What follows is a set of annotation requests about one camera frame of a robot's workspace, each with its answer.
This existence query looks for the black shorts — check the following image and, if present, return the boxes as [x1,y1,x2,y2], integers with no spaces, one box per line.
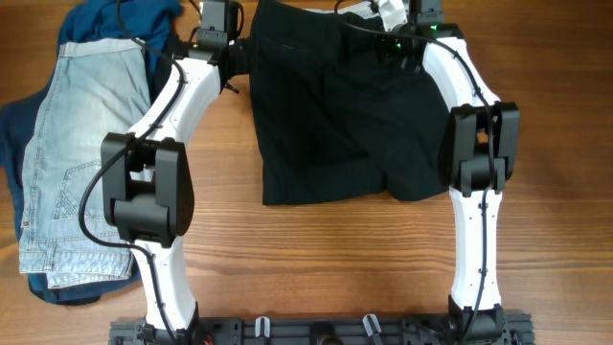
[249,1,449,205]

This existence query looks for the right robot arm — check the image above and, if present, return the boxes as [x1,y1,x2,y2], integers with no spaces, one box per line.
[370,1,534,344]

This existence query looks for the light denim shorts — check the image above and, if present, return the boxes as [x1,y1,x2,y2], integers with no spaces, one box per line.
[19,38,150,289]

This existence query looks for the dark blue garment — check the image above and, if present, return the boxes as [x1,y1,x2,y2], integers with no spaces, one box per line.
[1,0,181,306]

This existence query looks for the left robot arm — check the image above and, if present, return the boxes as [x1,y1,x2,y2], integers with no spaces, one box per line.
[96,1,244,344]

